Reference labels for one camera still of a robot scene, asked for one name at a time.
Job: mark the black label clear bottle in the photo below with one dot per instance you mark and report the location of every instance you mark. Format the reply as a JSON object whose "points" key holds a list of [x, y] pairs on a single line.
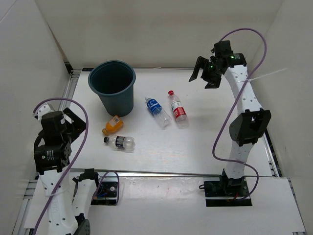
{"points": [[122, 143]]}

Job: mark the blue label plastic bottle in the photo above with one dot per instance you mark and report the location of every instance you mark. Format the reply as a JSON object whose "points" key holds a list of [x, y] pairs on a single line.
{"points": [[160, 115]]}

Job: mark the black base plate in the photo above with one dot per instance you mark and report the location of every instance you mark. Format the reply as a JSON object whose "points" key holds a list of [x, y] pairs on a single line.
{"points": [[216, 196], [107, 194]]}

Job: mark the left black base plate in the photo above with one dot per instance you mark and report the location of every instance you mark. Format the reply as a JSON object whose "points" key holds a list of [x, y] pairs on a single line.
{"points": [[107, 194]]}

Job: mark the dark teal plastic bin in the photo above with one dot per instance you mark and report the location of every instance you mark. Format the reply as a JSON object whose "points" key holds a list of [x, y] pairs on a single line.
{"points": [[113, 81]]}

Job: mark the metal rail bar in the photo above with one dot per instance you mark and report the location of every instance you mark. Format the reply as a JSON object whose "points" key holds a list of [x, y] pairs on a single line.
{"points": [[124, 173]]}

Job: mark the red label plastic bottle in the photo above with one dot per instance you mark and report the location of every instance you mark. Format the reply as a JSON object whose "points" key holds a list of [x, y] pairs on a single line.
{"points": [[178, 110]]}

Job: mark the white zip tie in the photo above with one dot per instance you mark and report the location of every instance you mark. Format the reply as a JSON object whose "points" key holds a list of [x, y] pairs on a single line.
{"points": [[268, 74]]}

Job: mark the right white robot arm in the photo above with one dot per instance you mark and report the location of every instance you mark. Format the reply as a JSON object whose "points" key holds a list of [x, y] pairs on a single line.
{"points": [[246, 128]]}

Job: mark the orange juice plastic bottle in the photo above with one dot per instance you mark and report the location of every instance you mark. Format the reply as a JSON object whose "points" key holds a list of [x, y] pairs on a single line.
{"points": [[113, 126]]}

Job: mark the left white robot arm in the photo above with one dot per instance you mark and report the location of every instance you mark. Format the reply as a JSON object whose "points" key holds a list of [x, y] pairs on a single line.
{"points": [[67, 200]]}

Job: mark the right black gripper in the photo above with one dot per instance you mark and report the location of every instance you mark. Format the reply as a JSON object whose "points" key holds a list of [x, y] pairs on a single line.
{"points": [[212, 82]]}

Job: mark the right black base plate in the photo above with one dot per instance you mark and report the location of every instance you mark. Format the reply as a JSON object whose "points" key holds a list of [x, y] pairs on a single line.
{"points": [[216, 196]]}

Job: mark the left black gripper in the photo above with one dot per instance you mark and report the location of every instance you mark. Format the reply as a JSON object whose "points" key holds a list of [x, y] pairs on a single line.
{"points": [[77, 126]]}

